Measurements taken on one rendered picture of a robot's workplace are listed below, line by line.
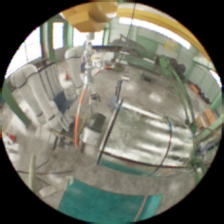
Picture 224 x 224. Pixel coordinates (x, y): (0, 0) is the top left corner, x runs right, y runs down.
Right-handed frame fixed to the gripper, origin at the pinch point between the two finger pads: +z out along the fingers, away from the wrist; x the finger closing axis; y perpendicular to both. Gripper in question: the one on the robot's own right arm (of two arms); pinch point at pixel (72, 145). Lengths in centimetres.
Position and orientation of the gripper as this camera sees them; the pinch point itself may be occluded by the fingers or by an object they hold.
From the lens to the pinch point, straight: 73.4
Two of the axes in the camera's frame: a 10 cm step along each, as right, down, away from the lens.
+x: -6.4, -0.5, 7.6
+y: 3.7, -9.0, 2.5
